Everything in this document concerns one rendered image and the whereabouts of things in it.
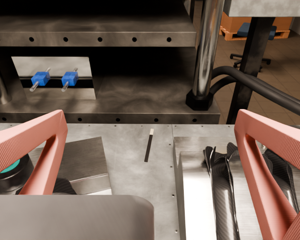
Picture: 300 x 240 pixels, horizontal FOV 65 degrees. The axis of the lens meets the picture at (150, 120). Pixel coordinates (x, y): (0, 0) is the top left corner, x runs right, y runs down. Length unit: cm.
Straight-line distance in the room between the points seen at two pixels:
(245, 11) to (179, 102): 38
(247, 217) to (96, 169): 29
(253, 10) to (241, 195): 64
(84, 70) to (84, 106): 13
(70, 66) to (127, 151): 39
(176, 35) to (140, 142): 37
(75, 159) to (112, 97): 47
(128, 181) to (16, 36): 61
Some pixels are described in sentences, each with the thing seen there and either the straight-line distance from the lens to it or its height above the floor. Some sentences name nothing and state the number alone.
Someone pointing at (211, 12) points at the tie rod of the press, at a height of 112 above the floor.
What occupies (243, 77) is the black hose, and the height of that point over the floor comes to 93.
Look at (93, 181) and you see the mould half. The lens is 49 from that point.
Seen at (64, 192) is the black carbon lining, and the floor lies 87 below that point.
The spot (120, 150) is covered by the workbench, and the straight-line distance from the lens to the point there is 68.
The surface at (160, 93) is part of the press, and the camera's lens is 96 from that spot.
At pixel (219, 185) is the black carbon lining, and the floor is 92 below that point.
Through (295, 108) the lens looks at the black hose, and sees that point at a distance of 80.
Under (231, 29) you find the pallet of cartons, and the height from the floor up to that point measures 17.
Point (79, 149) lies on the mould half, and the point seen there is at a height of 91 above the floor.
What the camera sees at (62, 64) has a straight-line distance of 91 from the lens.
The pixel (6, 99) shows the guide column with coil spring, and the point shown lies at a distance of 105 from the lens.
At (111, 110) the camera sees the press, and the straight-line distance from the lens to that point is 87.
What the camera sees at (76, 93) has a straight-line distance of 95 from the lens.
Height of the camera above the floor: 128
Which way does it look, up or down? 37 degrees down
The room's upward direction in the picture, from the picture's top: straight up
